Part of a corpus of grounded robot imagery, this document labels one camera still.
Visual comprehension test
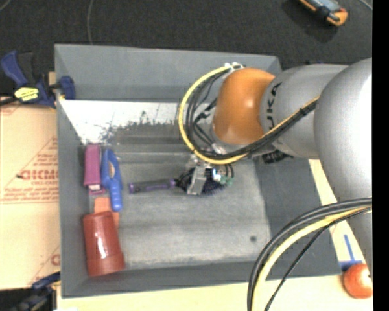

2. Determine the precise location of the purple brush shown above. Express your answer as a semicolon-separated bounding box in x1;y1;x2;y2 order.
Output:
128;170;226;196

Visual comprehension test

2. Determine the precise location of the grey metal bin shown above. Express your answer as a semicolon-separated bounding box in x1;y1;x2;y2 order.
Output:
54;43;342;298

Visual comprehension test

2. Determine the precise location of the orange flat piece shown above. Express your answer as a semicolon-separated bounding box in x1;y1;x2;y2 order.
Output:
93;196;121;229

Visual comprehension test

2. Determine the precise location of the purple rectangular block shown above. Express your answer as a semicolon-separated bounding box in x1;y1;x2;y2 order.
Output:
83;143;106;196

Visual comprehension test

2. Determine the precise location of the red plastic cup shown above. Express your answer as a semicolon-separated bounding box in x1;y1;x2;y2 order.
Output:
81;210;126;278

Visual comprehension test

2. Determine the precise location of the brown cardboard board, red print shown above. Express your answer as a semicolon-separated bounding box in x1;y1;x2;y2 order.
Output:
0;98;61;292

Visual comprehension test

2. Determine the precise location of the orange ball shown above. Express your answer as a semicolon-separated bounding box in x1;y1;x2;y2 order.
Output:
342;263;373;299

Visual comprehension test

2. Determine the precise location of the black cylinder on white bracket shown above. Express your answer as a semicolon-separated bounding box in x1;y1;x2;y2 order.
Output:
261;150;294;165

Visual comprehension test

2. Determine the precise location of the blue plastic handle toy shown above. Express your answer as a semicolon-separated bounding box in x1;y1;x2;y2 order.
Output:
100;148;124;213

